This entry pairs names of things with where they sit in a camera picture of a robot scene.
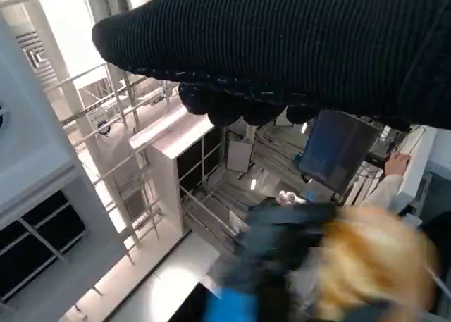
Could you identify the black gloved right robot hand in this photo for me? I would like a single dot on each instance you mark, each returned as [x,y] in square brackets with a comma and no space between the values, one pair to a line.
[282,43]

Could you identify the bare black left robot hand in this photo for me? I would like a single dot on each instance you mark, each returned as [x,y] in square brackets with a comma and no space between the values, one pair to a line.
[267,237]

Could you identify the orange toy bread loaf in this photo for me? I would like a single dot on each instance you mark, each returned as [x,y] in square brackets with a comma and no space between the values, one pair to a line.
[373,258]

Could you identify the dark computer monitor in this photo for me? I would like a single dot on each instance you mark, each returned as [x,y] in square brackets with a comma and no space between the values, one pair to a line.
[334,149]

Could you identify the small white mesh cabinet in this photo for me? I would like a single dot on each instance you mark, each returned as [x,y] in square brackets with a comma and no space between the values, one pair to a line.
[165,160]

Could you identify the seated person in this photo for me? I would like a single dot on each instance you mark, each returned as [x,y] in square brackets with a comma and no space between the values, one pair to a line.
[396,163]

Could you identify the ceiling air vent grille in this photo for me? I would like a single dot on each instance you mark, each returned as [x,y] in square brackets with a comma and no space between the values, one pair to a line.
[38,57]

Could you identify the white metal frame rack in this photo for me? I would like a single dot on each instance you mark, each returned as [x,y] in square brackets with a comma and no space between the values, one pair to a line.
[121,103]

